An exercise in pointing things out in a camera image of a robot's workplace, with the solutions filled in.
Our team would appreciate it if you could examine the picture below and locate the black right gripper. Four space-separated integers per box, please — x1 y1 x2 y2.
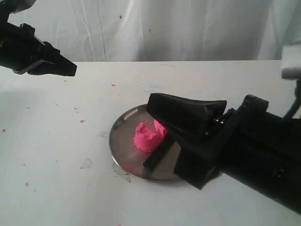
168 95 301 213

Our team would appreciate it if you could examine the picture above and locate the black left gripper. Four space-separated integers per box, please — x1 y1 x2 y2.
0 0 77 77

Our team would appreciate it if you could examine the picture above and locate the black plastic knife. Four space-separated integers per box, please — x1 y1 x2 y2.
143 135 175 171

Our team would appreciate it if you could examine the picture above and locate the pink play dough lump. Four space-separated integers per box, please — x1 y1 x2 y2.
134 122 160 153

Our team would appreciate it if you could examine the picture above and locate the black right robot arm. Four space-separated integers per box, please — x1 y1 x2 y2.
146 82 301 213

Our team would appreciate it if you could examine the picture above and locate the white backdrop curtain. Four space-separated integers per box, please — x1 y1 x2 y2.
9 0 301 61

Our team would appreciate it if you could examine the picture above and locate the round stainless steel plate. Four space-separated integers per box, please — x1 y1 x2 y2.
109 104 181 182

